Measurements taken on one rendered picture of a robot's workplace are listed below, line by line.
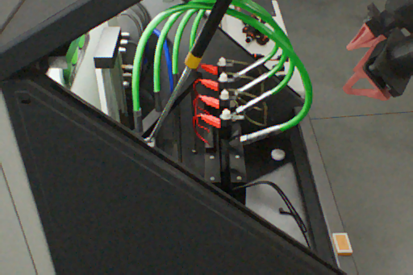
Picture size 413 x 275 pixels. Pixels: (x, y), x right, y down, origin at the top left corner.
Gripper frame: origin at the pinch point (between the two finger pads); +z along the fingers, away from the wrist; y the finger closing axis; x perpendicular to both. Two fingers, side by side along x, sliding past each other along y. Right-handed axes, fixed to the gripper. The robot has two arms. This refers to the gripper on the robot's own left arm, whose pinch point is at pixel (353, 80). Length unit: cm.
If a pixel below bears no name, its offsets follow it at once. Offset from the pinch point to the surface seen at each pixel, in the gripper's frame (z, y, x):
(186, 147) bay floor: 76, -11, 4
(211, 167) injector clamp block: 48.6, 3.3, 4.8
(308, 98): 11.1, -0.1, -0.1
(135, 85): 39.2, 7.8, -23.0
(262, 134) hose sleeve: 23.8, 3.7, 1.3
